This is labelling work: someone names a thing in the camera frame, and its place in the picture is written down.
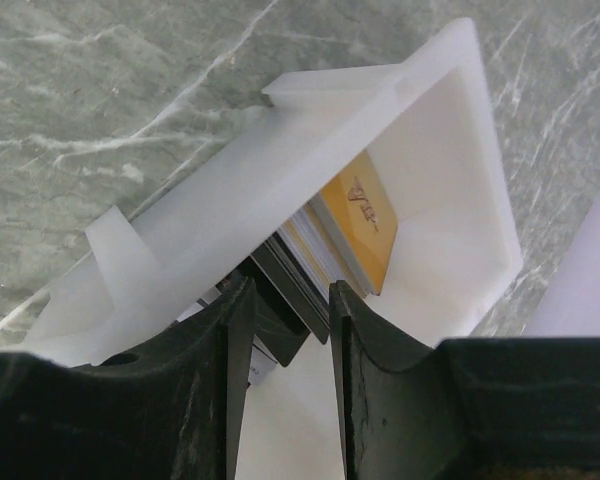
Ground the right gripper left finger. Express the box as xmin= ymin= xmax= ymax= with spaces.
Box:
xmin=0 ymin=279 xmax=256 ymax=479

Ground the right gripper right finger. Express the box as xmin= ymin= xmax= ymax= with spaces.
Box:
xmin=329 ymin=281 xmax=600 ymax=479

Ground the black credit card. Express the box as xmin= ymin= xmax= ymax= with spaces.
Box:
xmin=236 ymin=233 xmax=330 ymax=367

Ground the white plastic card tray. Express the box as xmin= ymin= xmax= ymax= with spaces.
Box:
xmin=22 ymin=17 xmax=525 ymax=480

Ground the stack of cards in tray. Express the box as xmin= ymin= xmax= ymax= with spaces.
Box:
xmin=179 ymin=199 xmax=371 ymax=386

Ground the gold credit card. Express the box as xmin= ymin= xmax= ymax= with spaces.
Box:
xmin=310 ymin=151 xmax=398 ymax=295

